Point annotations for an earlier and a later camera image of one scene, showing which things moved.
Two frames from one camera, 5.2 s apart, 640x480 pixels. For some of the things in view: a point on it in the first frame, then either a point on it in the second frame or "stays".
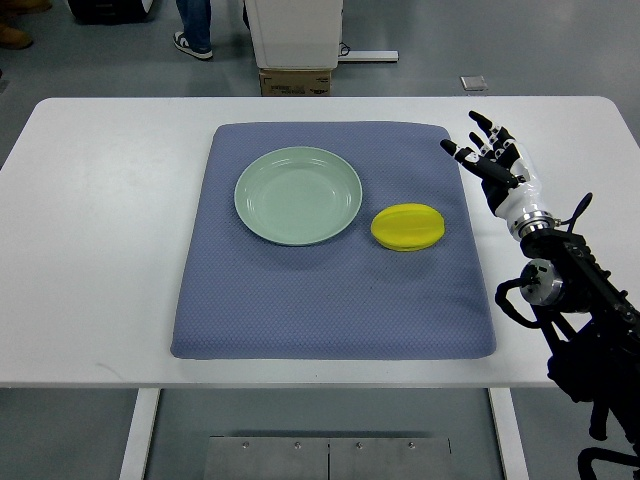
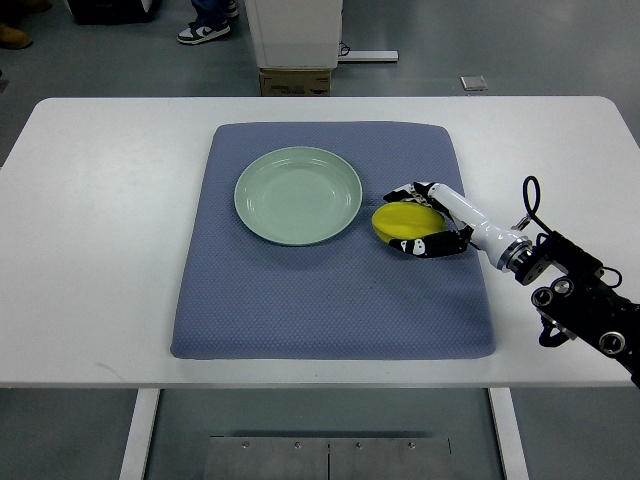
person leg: [196, 19] to [210, 13]
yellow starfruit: [408, 227] stays
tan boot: [14, 39] stays
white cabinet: [296, 34] stays
